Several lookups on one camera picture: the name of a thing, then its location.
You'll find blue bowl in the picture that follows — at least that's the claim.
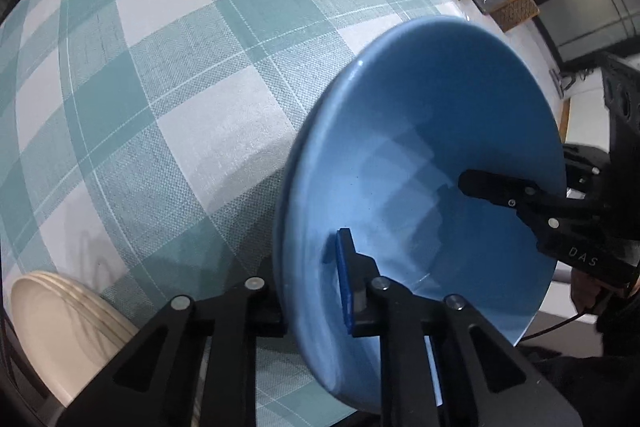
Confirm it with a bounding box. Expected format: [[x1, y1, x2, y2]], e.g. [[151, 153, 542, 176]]
[[274, 18, 568, 414]]

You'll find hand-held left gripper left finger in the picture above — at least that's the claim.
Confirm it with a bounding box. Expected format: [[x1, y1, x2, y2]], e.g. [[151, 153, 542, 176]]
[[55, 277, 288, 427]]

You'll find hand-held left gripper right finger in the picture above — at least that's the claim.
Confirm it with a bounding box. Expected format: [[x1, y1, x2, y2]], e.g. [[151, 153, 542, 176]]
[[335, 228, 583, 427]]

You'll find person's right hand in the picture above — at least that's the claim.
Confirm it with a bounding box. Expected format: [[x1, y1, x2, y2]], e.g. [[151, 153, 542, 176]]
[[570, 264, 613, 313]]

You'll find black framed glass door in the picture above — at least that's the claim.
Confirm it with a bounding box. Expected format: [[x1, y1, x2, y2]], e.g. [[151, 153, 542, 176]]
[[530, 0, 640, 70]]

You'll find teal checked tablecloth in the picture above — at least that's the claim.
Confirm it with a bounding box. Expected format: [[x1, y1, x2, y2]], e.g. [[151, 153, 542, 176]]
[[0, 0, 468, 427]]

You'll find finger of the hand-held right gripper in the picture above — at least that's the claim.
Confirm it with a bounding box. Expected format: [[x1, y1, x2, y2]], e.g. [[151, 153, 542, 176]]
[[458, 169, 567, 234], [563, 144, 609, 198]]

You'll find cream round plate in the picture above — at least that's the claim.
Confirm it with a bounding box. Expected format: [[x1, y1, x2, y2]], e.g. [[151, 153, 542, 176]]
[[10, 272, 141, 408]]

